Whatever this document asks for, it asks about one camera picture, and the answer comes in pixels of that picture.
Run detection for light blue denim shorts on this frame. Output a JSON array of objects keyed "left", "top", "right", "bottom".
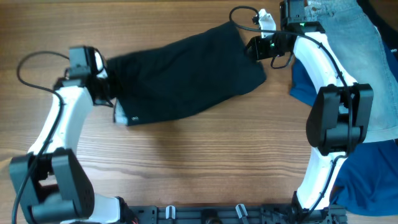
[{"left": 305, "top": 0, "right": 397, "bottom": 142}]

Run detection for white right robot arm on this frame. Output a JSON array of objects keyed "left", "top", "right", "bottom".
[{"left": 247, "top": 22, "right": 374, "bottom": 223}]

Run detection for blue t-shirt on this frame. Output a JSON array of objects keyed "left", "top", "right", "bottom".
[{"left": 289, "top": 40, "right": 398, "bottom": 217}]

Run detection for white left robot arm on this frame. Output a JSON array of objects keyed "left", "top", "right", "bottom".
[{"left": 9, "top": 78, "right": 134, "bottom": 223}]

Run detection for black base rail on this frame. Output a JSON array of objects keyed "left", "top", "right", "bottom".
[{"left": 130, "top": 204, "right": 348, "bottom": 224}]

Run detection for black shorts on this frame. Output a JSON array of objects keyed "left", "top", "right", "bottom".
[{"left": 107, "top": 22, "right": 266, "bottom": 126}]

